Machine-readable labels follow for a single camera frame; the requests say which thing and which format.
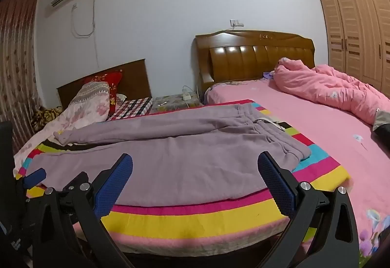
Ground brown floral curtain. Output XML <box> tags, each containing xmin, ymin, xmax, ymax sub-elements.
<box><xmin>0</xmin><ymin>0</ymin><xmax>41</xmax><ymax>147</ymax></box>

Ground light wooden wardrobe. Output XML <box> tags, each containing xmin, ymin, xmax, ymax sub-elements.
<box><xmin>318</xmin><ymin>0</ymin><xmax>390</xmax><ymax>92</ymax></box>

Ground nightstand with floral cloth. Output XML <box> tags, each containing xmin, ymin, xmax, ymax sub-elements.
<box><xmin>152</xmin><ymin>94</ymin><xmax>204</xmax><ymax>113</ymax></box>

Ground plaid sheet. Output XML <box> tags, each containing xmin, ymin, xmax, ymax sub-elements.
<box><xmin>107</xmin><ymin>97</ymin><xmax>153</xmax><ymax>121</ymax></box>

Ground yellow and black blanket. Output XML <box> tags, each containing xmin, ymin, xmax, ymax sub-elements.
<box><xmin>32</xmin><ymin>106</ymin><xmax>63</xmax><ymax>131</ymax></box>

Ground floral white pillow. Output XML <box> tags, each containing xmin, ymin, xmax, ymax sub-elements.
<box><xmin>46</xmin><ymin>82</ymin><xmax>111</xmax><ymax>134</ymax></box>

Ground red pillow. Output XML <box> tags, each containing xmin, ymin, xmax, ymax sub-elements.
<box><xmin>82</xmin><ymin>70</ymin><xmax>125</xmax><ymax>115</ymax></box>

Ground grey and black garment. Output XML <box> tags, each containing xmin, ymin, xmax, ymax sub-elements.
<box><xmin>372</xmin><ymin>108</ymin><xmax>390</xmax><ymax>142</ymax></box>

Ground pale floral bedsheet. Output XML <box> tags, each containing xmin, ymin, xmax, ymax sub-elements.
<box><xmin>12</xmin><ymin>110</ymin><xmax>77</xmax><ymax>177</ymax></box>

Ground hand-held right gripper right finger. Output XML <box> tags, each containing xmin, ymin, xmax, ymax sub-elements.
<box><xmin>244</xmin><ymin>151</ymin><xmax>361</xmax><ymax>268</ymax></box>

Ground purple pants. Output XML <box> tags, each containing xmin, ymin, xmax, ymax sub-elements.
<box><xmin>27</xmin><ymin>104</ymin><xmax>312</xmax><ymax>208</ymax></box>

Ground large glossy wooden headboard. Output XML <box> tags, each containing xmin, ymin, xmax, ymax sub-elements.
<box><xmin>195</xmin><ymin>30</ymin><xmax>316</xmax><ymax>104</ymax></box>

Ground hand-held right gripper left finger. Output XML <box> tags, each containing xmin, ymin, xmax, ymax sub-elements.
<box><xmin>26</xmin><ymin>153</ymin><xmax>135</xmax><ymax>268</ymax></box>

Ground striped colourful blanket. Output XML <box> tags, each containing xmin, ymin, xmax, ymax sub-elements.
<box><xmin>14</xmin><ymin>99</ymin><xmax>351</xmax><ymax>253</ymax></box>

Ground small dark wooden headboard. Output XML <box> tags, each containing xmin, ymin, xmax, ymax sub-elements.
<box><xmin>57</xmin><ymin>58</ymin><xmax>152</xmax><ymax>110</ymax></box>

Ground pink bedsheet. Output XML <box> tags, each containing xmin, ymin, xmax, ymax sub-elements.
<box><xmin>204</xmin><ymin>79</ymin><xmax>390</xmax><ymax>268</ymax></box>

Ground white air conditioner cable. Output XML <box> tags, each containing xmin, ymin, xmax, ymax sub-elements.
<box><xmin>71</xmin><ymin>0</ymin><xmax>99</xmax><ymax>69</ymax></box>

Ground pink quilt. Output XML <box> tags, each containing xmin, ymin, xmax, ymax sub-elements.
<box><xmin>273</xmin><ymin>57</ymin><xmax>390</xmax><ymax>127</ymax></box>

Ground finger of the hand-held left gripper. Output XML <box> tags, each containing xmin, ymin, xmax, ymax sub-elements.
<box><xmin>15</xmin><ymin>168</ymin><xmax>47</xmax><ymax>195</ymax></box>

